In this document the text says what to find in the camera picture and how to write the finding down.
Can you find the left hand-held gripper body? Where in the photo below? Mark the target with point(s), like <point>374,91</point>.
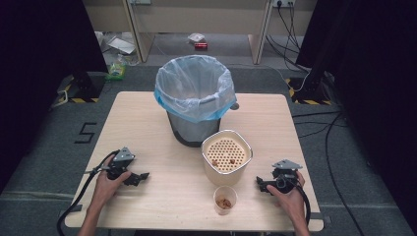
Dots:
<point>120,165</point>

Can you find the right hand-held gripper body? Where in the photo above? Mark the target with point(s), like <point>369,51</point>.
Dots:
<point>285,178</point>

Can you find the person's right hand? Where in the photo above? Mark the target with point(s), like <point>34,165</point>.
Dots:
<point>293,203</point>

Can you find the person's left hand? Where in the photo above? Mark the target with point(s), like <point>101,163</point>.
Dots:
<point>104,190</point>

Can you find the brown food scrap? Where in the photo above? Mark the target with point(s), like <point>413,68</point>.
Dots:
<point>214,162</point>
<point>232,161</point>

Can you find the beige container with perforated insert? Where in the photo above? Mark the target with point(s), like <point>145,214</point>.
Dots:
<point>223,178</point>

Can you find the brown food scraps in cup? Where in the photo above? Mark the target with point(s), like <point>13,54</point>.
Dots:
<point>224,203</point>

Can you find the clear plastic cup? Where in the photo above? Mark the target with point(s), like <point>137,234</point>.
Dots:
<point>220,211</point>

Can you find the dark grey trash bin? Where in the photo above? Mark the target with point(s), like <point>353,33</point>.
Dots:
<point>193,132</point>

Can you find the yellow black hazard tape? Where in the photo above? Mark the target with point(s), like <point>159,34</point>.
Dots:
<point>309,102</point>
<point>80,100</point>

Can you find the grey round table grommet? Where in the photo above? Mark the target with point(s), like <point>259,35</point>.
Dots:
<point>234,106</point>

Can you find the black stand base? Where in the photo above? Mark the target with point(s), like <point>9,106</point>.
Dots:
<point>311,88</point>
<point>87,86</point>

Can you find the translucent blue bin bag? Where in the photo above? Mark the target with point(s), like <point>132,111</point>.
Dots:
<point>183,98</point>

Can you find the green snack packet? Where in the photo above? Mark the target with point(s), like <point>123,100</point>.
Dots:
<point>115,71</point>

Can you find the dark curtain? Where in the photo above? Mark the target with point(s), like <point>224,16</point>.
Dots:
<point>39,65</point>
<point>377,82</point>

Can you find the red can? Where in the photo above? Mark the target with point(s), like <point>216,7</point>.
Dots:
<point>200,46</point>

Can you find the crumpled white paper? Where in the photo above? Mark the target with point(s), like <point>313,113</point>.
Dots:
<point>196,37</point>

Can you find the light wooden desk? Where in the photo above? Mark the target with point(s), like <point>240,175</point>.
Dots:
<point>203,16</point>

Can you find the white wall power socket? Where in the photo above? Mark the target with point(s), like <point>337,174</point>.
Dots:
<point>283,3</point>

